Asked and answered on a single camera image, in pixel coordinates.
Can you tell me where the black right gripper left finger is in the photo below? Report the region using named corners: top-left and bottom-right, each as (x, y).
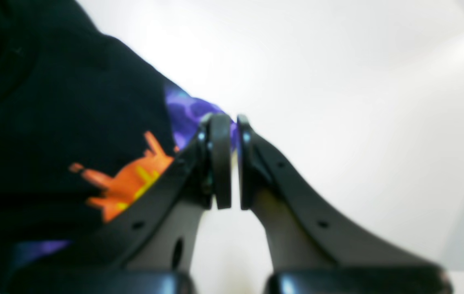
top-left (9, 114), bottom-right (231, 294)

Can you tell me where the black T-shirt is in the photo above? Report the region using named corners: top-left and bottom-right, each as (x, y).
top-left (0, 0), bottom-right (240, 286)

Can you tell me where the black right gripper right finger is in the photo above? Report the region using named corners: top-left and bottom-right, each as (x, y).
top-left (237, 115), bottom-right (453, 294)

